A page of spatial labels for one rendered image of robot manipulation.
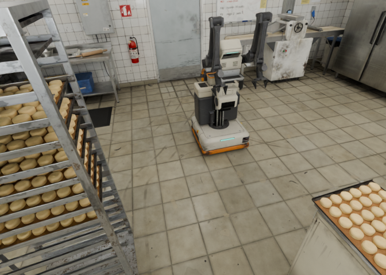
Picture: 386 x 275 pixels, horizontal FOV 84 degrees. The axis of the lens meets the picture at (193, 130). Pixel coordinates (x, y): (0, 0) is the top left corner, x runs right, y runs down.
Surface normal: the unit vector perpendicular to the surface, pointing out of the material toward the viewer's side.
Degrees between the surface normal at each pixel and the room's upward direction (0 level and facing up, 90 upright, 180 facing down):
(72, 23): 90
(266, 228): 0
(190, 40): 90
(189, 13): 90
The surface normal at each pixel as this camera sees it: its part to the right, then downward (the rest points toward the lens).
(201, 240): -0.04, -0.82
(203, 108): 0.24, 0.54
